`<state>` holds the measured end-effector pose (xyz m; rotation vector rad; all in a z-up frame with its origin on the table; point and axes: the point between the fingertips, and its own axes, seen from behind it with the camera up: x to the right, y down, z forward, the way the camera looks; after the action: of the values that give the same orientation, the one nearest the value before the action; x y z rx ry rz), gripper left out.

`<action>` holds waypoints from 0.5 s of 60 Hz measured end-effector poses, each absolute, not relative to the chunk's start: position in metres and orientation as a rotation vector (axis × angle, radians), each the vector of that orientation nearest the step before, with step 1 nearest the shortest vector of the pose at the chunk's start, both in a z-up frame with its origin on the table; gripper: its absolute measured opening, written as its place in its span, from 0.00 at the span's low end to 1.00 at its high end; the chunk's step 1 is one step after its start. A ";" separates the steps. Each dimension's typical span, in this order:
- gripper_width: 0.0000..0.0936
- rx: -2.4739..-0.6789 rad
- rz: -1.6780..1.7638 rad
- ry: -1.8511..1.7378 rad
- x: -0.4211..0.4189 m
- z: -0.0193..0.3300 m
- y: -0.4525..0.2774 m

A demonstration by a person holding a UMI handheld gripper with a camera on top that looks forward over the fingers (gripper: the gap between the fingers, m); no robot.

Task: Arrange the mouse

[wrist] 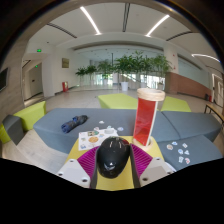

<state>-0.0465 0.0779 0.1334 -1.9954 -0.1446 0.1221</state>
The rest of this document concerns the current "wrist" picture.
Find white printed sticker sheet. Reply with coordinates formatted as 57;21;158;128
78;127;119;152

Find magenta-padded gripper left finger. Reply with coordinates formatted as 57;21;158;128
56;145;100;190

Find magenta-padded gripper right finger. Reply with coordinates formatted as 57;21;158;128
129;143;177;189

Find long grey upholstered bench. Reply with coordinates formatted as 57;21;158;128
33;107;164;155

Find row of potted plants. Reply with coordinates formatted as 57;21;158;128
75;50;173;93

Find brown wall plaque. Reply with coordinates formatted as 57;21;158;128
61;57;70;69

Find black computer mouse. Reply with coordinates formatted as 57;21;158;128
95;135;132;180

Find strip ceiling lights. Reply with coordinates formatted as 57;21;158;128
79;6;221;64

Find dark wall screen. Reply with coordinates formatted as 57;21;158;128
0;67;9;93

